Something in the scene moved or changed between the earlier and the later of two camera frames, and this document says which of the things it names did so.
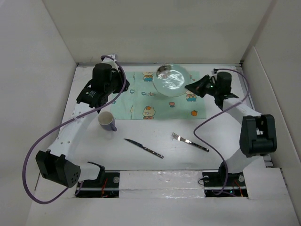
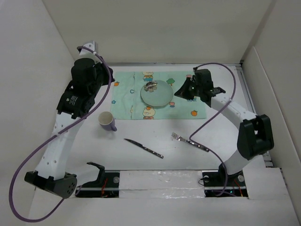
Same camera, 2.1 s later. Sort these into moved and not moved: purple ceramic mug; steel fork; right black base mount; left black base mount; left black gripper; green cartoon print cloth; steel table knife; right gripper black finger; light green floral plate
Moved: right gripper black finger; left black gripper; light green floral plate
Not moved: steel table knife; purple ceramic mug; left black base mount; right black base mount; green cartoon print cloth; steel fork
